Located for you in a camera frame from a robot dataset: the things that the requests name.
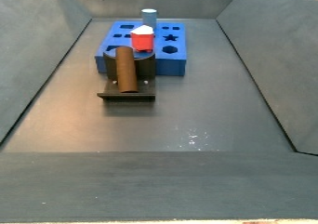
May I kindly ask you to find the brown cylinder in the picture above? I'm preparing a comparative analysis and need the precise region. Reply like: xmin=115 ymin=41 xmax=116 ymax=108
xmin=115 ymin=46 xmax=138 ymax=93

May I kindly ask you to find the black curved holder stand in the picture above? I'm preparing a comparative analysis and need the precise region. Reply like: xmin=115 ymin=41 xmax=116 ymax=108
xmin=97 ymin=53 xmax=156 ymax=101

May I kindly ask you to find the red house-shaped peg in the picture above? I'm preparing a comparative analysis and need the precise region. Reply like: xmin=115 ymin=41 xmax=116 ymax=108
xmin=131 ymin=25 xmax=154 ymax=51

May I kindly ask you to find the light blue cylinder peg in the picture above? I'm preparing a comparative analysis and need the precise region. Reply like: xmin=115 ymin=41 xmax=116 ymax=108
xmin=142 ymin=8 xmax=158 ymax=28

